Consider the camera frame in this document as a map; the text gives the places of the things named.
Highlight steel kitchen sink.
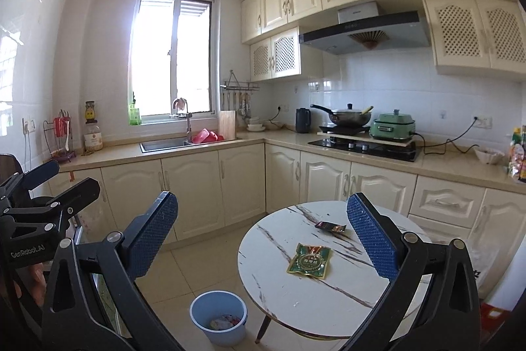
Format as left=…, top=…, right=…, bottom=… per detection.
left=140, top=136, right=243, bottom=153

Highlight green electric cooker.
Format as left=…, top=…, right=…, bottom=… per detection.
left=369, top=109, right=417, bottom=140

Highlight clear oil bottle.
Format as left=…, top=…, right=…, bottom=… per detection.
left=84, top=121, right=104, bottom=152

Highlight round white marble table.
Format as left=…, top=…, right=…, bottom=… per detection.
left=237, top=201, right=432, bottom=343

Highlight black electric kettle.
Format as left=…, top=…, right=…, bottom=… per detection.
left=295, top=108, right=311, bottom=134

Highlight red cardboard box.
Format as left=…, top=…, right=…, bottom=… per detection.
left=479, top=302, right=514, bottom=335

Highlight group of condiment bottles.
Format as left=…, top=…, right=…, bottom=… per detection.
left=507, top=125, right=526, bottom=183

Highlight wooden cutting board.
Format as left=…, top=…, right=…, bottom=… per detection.
left=218, top=110, right=237, bottom=140

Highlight small lattice door cabinet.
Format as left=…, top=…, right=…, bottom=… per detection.
left=250, top=26, right=302, bottom=84

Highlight red plastic basin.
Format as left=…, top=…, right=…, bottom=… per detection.
left=191, top=129, right=225, bottom=144

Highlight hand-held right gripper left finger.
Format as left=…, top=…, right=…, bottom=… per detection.
left=42, top=191, right=183, bottom=351

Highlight wide lattice door cabinet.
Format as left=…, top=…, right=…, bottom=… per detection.
left=422, top=0, right=526, bottom=78

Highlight person's left hand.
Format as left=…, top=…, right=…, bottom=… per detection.
left=14, top=264, right=47, bottom=308

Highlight black sachet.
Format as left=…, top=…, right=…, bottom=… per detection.
left=314, top=220, right=347, bottom=233

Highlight black gas stove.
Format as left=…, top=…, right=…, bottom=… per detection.
left=308, top=137, right=422, bottom=163

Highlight heap of mixed wrappers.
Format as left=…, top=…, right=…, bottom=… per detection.
left=209, top=314, right=243, bottom=331

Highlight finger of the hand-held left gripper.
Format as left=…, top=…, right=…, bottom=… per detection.
left=0, top=177, right=101, bottom=238
left=0, top=160, right=60, bottom=209

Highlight dark green packet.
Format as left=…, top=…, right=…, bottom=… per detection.
left=286, top=242, right=333, bottom=280

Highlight white bowl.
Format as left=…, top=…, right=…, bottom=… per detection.
left=474, top=145, right=505, bottom=164

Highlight red utensil holder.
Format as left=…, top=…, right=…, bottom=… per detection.
left=43, top=109, right=77, bottom=163

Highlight black power cable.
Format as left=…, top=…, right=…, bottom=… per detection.
left=413, top=116, right=481, bottom=156

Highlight wall utensil rack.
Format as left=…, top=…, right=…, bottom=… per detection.
left=221, top=69, right=260, bottom=117

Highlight black wok with lid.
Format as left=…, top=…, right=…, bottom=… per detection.
left=310, top=103, right=374, bottom=127

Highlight black range hood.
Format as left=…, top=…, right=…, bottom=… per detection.
left=299, top=1, right=431, bottom=56

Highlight cream lower cabinets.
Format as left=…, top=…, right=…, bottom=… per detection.
left=45, top=143, right=526, bottom=294

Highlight blue plastic bucket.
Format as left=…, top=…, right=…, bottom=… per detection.
left=190, top=290, right=248, bottom=347

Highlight kitchen window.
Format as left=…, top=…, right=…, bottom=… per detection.
left=128, top=0, right=216, bottom=125

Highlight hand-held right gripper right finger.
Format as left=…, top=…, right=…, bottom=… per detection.
left=346, top=192, right=481, bottom=351

